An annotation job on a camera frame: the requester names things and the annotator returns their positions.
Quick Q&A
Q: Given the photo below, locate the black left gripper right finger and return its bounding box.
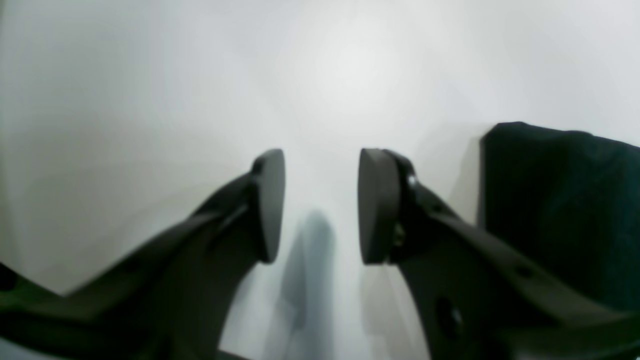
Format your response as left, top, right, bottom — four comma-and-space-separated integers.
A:
358, 148, 640, 360

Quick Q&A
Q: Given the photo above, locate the black long-sleeve t-shirt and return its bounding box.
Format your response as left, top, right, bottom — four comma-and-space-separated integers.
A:
478, 121, 640, 312

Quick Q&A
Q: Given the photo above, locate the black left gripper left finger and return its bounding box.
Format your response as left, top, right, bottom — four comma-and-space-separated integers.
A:
1, 149, 286, 360

